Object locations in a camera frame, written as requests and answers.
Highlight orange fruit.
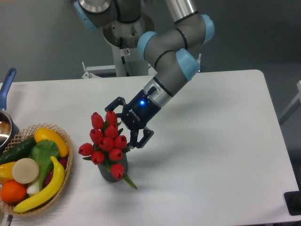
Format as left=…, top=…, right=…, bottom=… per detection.
left=0, top=180, right=27, bottom=203

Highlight yellow banana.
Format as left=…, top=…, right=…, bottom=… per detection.
left=13, top=156, right=65, bottom=213

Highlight grey ribbed vase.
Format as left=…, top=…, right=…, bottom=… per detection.
left=97, top=153, right=128, bottom=182

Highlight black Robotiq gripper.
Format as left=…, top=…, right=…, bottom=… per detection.
left=104, top=89, right=163, bottom=149

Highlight red tulip bouquet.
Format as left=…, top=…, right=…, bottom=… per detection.
left=78, top=111, right=137, bottom=189

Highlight woven wicker basket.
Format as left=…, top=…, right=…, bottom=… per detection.
left=0, top=123, right=73, bottom=217

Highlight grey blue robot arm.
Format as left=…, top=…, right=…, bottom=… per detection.
left=73, top=0, right=215, bottom=148

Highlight white table leg frame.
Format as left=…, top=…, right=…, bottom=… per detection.
left=278, top=81, right=301, bottom=126

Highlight black device at edge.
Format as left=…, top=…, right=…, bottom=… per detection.
left=284, top=191, right=301, bottom=216

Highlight green cucumber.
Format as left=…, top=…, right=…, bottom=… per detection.
left=0, top=137, right=36, bottom=164

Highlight blue handled saucepan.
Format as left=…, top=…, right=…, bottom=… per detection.
left=0, top=68, right=19, bottom=154

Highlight beige round disc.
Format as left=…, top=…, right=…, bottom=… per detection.
left=12, top=158, right=40, bottom=184

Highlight dark red vegetable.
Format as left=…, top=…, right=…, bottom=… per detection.
left=44, top=157, right=68, bottom=187

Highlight green bok choy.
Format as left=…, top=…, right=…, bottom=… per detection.
left=27, top=139, right=59, bottom=196

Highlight yellow bell pepper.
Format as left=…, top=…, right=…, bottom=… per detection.
left=0, top=161, right=16, bottom=184

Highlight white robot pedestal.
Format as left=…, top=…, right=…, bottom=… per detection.
left=103, top=12, right=155, bottom=77

